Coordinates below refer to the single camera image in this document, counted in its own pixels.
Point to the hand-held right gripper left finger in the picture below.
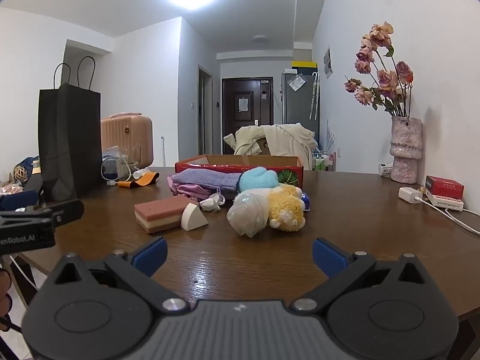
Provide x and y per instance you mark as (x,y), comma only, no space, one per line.
(150,257)

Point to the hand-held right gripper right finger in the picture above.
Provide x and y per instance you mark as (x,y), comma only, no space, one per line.
(330,257)

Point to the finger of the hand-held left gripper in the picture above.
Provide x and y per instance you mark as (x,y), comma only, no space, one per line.
(69,212)

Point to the pink layered sponge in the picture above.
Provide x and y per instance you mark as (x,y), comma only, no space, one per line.
(161,210)

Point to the yellow and white plush toy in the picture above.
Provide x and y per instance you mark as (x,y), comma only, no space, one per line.
(287,202)

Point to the pink satin cloth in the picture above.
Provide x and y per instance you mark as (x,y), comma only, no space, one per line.
(187,192)

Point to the purple towel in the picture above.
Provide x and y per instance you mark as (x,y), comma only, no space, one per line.
(206,180)

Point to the red printed cardboard box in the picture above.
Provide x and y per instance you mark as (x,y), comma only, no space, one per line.
(210,167)

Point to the person's left hand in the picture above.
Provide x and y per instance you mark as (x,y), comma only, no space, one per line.
(3,288)

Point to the white wedge sponge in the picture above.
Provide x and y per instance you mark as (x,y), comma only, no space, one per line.
(192,217)

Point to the wicker ball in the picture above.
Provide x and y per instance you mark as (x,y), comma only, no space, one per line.
(21,173)

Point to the blue packet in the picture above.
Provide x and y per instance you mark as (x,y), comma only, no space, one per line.
(306,202)

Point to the white and blue device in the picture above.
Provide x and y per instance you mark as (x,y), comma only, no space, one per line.
(112,168)

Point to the black paper bag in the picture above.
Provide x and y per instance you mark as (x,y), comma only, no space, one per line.
(71,138)

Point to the orange band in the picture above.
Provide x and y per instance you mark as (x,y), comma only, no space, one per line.
(144,180)

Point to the small white crumpled item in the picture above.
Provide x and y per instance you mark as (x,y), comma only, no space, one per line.
(210,204)

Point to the small white bottle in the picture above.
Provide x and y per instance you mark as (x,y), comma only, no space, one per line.
(140,173)

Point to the clear plastic bag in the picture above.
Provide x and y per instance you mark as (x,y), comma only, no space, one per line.
(247,213)

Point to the group of bottles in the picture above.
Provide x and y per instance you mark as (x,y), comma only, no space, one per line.
(323,162)

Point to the pink suitcase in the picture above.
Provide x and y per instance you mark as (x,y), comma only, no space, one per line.
(127,135)

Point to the white charger adapter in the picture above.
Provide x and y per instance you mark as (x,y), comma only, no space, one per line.
(408,194)

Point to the small white figurine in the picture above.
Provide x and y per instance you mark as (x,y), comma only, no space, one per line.
(384,169)

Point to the blue plush toy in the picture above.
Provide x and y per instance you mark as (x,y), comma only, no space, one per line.
(257,180)

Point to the brown wooden chair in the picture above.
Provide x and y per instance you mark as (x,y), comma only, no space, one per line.
(262,148)

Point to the beige coat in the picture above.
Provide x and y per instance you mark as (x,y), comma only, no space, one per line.
(285,137)

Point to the pink textured vase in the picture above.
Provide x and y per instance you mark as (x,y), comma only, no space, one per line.
(405,150)

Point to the grey fridge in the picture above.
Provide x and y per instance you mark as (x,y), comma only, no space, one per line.
(296,108)

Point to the grey side door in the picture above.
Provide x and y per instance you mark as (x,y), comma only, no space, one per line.
(204,112)

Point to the folded umbrella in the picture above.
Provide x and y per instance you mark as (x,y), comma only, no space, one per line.
(314,97)

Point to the paper sheet on door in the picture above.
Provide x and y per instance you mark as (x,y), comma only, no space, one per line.
(243,104)

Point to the dark brown door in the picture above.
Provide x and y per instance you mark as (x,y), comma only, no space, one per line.
(232,101)

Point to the clear hanging pouch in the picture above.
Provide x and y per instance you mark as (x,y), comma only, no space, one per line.
(296,82)

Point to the dried pink flowers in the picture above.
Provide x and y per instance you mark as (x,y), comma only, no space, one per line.
(386,78)

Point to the yellow box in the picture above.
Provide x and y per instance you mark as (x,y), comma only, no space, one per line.
(304,66)

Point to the small ceiling lamp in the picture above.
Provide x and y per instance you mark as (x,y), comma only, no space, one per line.
(260,38)

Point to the wall poster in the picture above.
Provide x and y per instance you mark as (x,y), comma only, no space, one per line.
(327,62)

